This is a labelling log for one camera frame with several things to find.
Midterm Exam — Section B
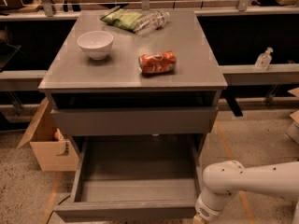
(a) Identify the green chip bag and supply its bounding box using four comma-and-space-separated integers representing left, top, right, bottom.
100, 7, 143, 31

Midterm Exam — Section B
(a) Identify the grey drawer cabinet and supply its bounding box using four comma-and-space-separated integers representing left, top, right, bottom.
37, 9, 228, 161

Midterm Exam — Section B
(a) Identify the grey drawer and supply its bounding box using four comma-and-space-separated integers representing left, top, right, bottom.
55, 134, 200, 222
51, 106, 218, 136

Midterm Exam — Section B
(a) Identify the black floor cable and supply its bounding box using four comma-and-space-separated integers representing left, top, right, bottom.
46, 193, 72, 224

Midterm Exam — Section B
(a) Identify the hand sanitizer pump bottle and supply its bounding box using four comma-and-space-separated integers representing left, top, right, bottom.
254, 48, 273, 71

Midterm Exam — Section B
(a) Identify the cardboard box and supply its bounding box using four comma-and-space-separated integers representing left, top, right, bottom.
18, 98, 78, 172

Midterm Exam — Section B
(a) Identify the grey top drawer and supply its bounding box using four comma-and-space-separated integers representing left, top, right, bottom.
51, 106, 218, 136

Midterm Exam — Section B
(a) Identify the crushed orange soda can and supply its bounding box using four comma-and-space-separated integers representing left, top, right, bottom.
138, 50, 177, 75

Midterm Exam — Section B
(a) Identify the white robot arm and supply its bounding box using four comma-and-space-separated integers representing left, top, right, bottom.
193, 161, 299, 224

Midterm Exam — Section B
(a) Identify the white bowl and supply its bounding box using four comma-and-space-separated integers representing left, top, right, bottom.
77, 31, 114, 60

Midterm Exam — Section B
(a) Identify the clear plastic water bottle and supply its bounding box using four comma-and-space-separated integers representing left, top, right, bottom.
134, 10, 170, 35

